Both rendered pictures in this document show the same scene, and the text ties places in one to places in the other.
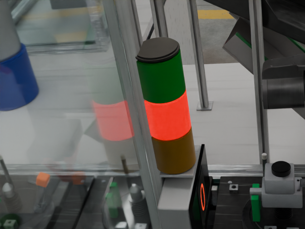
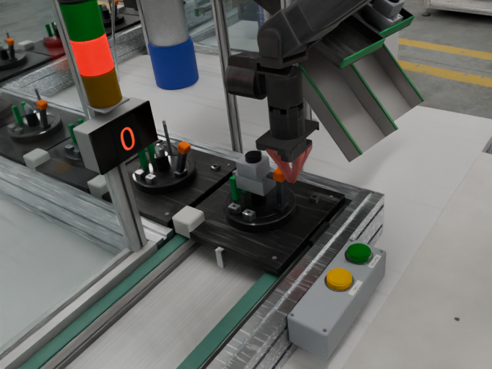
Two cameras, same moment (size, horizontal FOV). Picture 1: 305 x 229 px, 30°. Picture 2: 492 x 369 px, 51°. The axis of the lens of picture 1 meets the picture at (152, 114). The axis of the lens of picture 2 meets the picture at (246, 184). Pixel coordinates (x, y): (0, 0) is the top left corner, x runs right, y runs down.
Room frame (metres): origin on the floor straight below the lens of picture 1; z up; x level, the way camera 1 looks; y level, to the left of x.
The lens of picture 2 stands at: (-0.05, -0.48, 1.57)
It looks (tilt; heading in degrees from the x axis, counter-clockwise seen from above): 34 degrees down; 23
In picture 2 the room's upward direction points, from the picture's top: 7 degrees counter-clockwise
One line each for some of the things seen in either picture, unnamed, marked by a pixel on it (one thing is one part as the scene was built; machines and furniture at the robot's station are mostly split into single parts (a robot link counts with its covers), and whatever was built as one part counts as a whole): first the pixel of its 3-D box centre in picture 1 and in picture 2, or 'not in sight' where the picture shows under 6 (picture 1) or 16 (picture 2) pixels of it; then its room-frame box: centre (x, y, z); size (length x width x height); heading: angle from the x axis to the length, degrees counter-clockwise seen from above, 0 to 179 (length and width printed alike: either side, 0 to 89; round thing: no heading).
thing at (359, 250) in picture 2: not in sight; (359, 254); (0.61, -0.39, 0.96); 0.04 x 0.04 x 0.02
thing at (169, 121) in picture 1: (166, 110); (92, 53); (0.54, -0.02, 1.33); 0.05 x 0.05 x 0.05
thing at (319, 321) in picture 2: not in sight; (339, 293); (0.54, -0.37, 0.93); 0.21 x 0.07 x 0.06; 163
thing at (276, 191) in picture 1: (275, 182); (250, 169); (0.69, -0.18, 1.06); 0.08 x 0.04 x 0.07; 73
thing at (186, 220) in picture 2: not in sight; (189, 222); (0.62, -0.06, 0.97); 0.05 x 0.05 x 0.04; 73
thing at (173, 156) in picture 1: (173, 145); (102, 86); (0.54, -0.02, 1.28); 0.05 x 0.05 x 0.05
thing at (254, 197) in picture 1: (255, 208); (234, 187); (0.69, -0.14, 1.01); 0.01 x 0.01 x 0.05; 73
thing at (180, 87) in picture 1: (160, 72); (82, 17); (0.54, -0.02, 1.38); 0.05 x 0.05 x 0.05
